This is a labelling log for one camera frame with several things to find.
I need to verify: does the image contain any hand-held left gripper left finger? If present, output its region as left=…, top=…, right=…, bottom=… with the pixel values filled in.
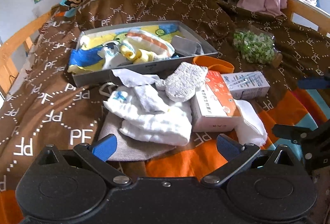
left=33, top=133, right=133, bottom=186

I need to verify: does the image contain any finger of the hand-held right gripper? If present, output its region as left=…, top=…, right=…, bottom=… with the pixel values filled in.
left=272, top=118, right=330, bottom=147
left=296, top=69, right=330, bottom=90

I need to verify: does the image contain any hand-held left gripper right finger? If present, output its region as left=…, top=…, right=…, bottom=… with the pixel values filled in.
left=200, top=134, right=299, bottom=187

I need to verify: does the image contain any grey drawstring pouch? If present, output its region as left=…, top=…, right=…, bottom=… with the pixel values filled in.
left=97, top=83, right=178, bottom=162

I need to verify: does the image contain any white towel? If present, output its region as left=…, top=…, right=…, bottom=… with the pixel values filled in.
left=236, top=99, right=267, bottom=146

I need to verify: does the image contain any white gauze cloth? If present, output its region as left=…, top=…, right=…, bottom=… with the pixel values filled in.
left=103, top=85, right=192, bottom=147

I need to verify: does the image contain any grey box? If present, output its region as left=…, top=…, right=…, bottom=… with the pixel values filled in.
left=72, top=20, right=219, bottom=87

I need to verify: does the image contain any white thin cloth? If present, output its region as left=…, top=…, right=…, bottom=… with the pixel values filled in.
left=111, top=69, right=161, bottom=87

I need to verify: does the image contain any grey fuzzy sock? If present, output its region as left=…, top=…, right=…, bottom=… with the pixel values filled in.
left=156, top=62, right=209, bottom=103

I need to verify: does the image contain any small white printed sock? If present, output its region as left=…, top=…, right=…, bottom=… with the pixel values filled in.
left=99, top=46, right=129, bottom=70

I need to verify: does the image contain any orange white carton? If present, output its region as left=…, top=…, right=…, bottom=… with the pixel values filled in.
left=191, top=69, right=244, bottom=133

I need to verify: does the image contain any blue white carton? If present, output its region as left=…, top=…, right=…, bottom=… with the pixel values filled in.
left=221, top=71, right=271, bottom=100

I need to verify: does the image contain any green sequin bottle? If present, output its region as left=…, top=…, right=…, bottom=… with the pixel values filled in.
left=233, top=29, right=283, bottom=68

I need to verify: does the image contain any orange band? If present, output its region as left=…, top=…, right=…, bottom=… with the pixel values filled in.
left=193, top=56, right=235, bottom=76

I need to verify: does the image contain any cartoon printed cloth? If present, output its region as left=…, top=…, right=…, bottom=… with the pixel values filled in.
left=67, top=22, right=181, bottom=72

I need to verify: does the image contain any brown printed blanket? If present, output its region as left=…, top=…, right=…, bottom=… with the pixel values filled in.
left=0, top=0, right=330, bottom=224

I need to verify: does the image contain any wooden bed rail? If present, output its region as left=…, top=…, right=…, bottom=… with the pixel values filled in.
left=0, top=11, right=56, bottom=96
left=286, top=0, right=330, bottom=39

